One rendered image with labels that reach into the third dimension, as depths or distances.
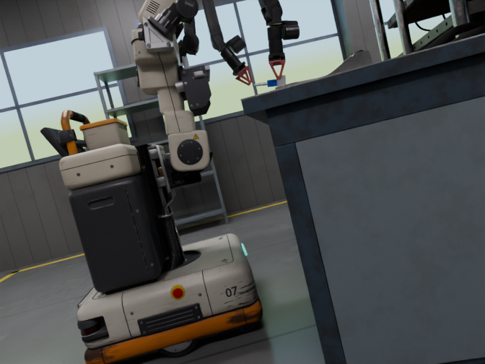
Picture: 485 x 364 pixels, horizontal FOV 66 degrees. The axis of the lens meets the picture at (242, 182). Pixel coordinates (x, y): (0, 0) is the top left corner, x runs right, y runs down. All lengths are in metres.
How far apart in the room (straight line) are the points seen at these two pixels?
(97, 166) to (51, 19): 3.56
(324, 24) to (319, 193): 3.94
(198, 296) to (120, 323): 0.29
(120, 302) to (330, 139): 0.95
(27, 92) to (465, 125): 4.36
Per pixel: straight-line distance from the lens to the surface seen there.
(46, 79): 4.71
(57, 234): 4.71
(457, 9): 1.81
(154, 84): 1.60
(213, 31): 1.92
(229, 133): 4.33
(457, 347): 1.10
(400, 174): 0.94
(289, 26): 1.62
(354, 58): 1.55
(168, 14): 1.49
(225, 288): 1.41
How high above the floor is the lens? 0.69
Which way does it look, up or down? 5 degrees down
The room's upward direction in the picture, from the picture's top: 14 degrees counter-clockwise
